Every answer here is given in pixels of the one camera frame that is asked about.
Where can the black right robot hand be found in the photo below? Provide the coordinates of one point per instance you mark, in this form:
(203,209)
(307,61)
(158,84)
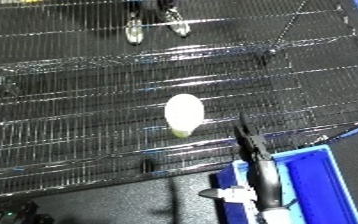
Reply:
(267,180)

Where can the white paper cup green band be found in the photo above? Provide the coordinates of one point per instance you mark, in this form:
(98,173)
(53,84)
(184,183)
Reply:
(184,113)

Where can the pale right robot arm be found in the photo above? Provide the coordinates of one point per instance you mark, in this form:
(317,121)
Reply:
(273,217)

